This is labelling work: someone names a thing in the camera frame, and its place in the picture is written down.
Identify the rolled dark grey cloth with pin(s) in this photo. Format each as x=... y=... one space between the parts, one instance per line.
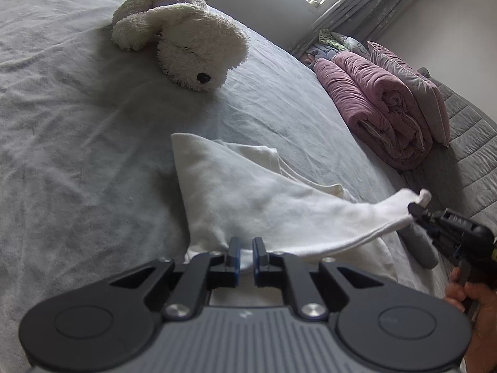
x=423 y=248

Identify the person's right hand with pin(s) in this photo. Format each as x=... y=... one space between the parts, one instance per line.
x=483 y=318

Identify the grey bed sheet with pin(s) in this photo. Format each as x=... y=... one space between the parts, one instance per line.
x=77 y=124

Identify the grey quilted headboard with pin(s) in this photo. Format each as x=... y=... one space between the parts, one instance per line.
x=470 y=155

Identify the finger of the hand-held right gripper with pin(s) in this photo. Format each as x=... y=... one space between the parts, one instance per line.
x=431 y=231
x=423 y=213

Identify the floral cloth pile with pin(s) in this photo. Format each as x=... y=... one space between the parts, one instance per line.
x=334 y=44

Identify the grey patterned curtain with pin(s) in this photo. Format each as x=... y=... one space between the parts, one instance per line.
x=361 y=4

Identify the folded pink quilt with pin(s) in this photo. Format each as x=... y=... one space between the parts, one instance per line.
x=372 y=108

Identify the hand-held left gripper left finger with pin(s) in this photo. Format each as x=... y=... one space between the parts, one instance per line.
x=235 y=266

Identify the white printed t-shirt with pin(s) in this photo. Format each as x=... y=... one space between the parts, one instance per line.
x=233 y=202

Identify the pale pillow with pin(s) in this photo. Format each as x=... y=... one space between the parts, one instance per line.
x=419 y=89

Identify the cream plush dog toy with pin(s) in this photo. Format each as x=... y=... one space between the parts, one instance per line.
x=194 y=42

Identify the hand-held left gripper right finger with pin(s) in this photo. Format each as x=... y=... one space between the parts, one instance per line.
x=256 y=266

